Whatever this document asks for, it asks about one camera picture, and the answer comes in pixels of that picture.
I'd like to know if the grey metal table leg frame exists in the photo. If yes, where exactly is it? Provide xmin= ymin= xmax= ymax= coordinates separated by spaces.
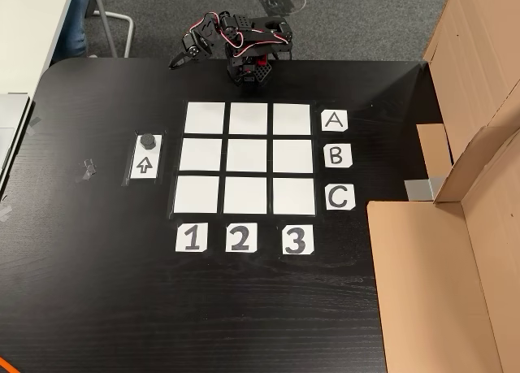
xmin=89 ymin=0 xmax=135 ymax=59

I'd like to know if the paper sheet number 2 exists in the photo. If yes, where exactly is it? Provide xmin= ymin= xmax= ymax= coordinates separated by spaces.
xmin=225 ymin=222 xmax=258 ymax=253

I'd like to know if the black tape patch on carpet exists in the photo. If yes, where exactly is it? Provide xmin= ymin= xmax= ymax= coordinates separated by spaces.
xmin=256 ymin=0 xmax=306 ymax=17

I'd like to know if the paper sheet number 1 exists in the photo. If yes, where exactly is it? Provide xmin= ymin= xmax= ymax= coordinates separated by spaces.
xmin=175 ymin=222 xmax=208 ymax=253

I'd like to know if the white table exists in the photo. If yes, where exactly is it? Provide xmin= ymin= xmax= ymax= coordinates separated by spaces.
xmin=0 ymin=0 xmax=78 ymax=96

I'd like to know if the person's leg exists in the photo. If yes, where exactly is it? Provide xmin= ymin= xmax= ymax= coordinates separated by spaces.
xmin=51 ymin=0 xmax=93 ymax=62

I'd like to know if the paper sheet number 3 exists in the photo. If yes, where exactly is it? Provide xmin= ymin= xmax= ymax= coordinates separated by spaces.
xmin=282 ymin=224 xmax=315 ymax=255

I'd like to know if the paper sheet letter B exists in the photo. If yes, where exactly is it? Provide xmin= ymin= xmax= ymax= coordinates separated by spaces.
xmin=323 ymin=143 xmax=353 ymax=169

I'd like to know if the paper sheet letter C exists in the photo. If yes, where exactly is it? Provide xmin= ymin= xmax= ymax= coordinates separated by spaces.
xmin=324 ymin=184 xmax=357 ymax=211

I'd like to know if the paper sheet letter A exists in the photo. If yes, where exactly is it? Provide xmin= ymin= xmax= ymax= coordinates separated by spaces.
xmin=320 ymin=109 xmax=349 ymax=133

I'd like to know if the grey tape strip at cardboard foot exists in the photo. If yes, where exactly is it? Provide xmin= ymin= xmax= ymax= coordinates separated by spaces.
xmin=405 ymin=179 xmax=434 ymax=202

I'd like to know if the white arrow paper sheet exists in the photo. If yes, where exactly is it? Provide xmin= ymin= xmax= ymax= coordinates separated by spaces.
xmin=130 ymin=134 xmax=163 ymax=180

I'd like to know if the crumpled grey tape piece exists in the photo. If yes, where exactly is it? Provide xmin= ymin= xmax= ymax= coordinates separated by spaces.
xmin=75 ymin=158 xmax=98 ymax=184

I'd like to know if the white nine-square grid sheet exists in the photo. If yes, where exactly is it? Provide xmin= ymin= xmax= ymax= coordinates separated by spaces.
xmin=172 ymin=101 xmax=318 ymax=216

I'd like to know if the large brown cardboard box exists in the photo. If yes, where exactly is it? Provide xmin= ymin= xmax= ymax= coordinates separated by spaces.
xmin=366 ymin=0 xmax=520 ymax=373

